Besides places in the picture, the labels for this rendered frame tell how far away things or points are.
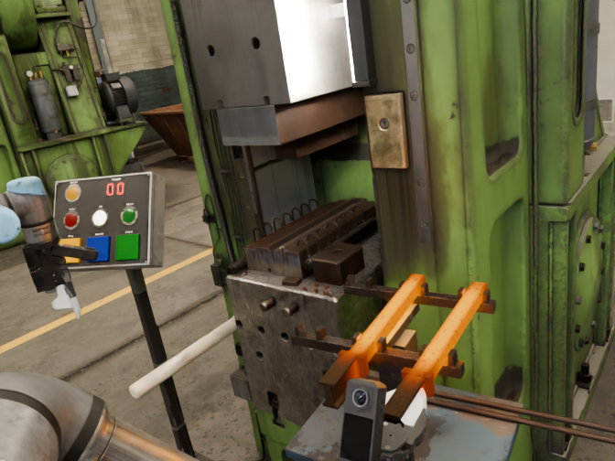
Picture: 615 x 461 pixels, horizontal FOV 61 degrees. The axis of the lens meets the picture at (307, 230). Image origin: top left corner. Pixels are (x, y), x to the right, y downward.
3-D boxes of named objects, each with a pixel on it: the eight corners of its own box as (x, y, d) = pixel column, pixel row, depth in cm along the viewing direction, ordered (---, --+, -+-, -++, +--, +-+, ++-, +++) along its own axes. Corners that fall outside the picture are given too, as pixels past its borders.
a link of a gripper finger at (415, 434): (404, 411, 74) (374, 452, 67) (404, 401, 73) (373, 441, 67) (436, 421, 71) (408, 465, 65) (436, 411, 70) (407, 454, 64)
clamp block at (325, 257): (341, 286, 130) (338, 262, 128) (314, 282, 135) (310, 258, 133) (366, 267, 139) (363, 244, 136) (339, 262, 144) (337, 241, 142)
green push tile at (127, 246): (138, 259, 152) (138, 233, 154) (115, 260, 154) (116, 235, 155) (141, 259, 154) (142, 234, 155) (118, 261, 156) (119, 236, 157)
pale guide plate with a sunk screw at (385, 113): (405, 168, 121) (398, 93, 116) (372, 167, 127) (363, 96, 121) (409, 166, 123) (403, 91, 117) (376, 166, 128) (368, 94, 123)
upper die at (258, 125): (280, 145, 126) (274, 105, 122) (222, 145, 138) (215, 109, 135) (371, 112, 156) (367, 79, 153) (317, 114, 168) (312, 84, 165)
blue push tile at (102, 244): (107, 261, 155) (108, 235, 156) (85, 261, 157) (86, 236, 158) (111, 261, 156) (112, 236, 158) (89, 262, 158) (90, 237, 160)
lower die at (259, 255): (303, 279, 137) (297, 249, 135) (247, 269, 150) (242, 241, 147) (383, 224, 168) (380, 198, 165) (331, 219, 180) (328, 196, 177)
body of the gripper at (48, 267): (35, 286, 133) (19, 242, 129) (70, 274, 138) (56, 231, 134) (38, 295, 127) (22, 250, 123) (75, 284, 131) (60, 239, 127)
